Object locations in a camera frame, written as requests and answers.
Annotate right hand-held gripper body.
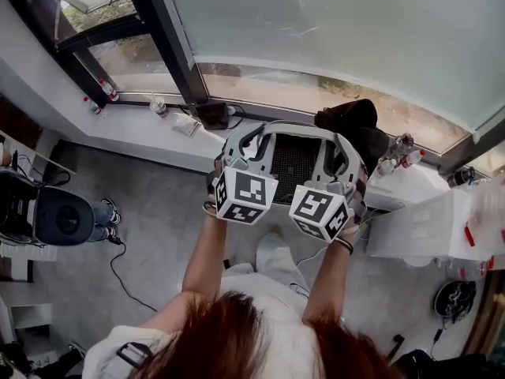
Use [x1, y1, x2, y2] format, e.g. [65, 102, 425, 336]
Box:
[288, 179, 357, 245]

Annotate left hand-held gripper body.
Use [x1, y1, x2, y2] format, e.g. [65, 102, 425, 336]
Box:
[211, 154, 280, 226]

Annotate white air fryer basket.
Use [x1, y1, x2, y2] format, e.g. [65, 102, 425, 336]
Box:
[219, 119, 370, 207]

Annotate person's left forearm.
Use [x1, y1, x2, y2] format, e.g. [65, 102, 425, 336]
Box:
[181, 213, 230, 302]

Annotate person's right forearm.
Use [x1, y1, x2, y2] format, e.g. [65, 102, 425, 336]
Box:
[301, 237, 354, 323]

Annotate person's left hand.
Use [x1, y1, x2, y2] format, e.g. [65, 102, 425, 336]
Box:
[202, 167, 223, 218]

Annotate person's right hand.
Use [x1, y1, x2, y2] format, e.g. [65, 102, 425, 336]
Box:
[340, 178, 369, 240]

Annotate black pouch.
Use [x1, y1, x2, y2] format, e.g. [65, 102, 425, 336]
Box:
[195, 101, 230, 130]

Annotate black backpack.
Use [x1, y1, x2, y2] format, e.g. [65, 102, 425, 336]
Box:
[314, 98, 391, 177]

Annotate white flat packet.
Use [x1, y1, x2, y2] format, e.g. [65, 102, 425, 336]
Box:
[172, 113, 202, 137]

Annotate clear glass jar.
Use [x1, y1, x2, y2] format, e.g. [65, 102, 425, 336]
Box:
[388, 131, 414, 161]

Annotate white bottle with red cap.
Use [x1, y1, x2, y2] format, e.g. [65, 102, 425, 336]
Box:
[400, 149, 427, 169]

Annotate person's light trousers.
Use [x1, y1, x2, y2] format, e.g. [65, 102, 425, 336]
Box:
[220, 231, 311, 291]

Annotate white storage box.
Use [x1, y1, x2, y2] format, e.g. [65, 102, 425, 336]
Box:
[365, 189, 478, 258]

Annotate person's white shirt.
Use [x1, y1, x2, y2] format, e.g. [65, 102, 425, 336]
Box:
[82, 262, 403, 379]

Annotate white window ledge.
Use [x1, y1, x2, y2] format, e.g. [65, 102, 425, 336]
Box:
[0, 57, 451, 212]

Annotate black round flask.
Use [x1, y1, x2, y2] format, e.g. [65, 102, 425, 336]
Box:
[447, 167, 477, 189]

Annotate red-capped clear bottle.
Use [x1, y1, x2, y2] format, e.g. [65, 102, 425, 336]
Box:
[82, 96, 103, 115]
[98, 78, 120, 103]

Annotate frosted window film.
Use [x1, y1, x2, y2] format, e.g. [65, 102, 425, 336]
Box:
[165, 0, 505, 132]

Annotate white desk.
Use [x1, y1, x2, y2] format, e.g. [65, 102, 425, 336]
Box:
[0, 128, 76, 175]

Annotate black bag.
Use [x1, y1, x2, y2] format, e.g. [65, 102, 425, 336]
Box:
[390, 347, 505, 379]

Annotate black equipment stand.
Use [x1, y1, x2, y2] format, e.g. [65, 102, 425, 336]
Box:
[0, 170, 40, 244]

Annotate white low shelf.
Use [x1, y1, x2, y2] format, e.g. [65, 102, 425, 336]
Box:
[7, 302, 54, 331]

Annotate white cable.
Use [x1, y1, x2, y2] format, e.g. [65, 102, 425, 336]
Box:
[295, 245, 328, 270]

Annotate black window frame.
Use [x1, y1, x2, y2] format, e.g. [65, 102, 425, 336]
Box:
[11, 0, 505, 177]

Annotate black floor cable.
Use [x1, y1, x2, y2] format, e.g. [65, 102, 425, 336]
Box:
[108, 235, 159, 313]

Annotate coil of black cables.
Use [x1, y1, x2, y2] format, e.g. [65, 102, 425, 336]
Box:
[433, 280, 477, 319]

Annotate grey shoulder strap buckle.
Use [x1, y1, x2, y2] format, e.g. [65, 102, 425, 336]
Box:
[116, 341, 154, 369]

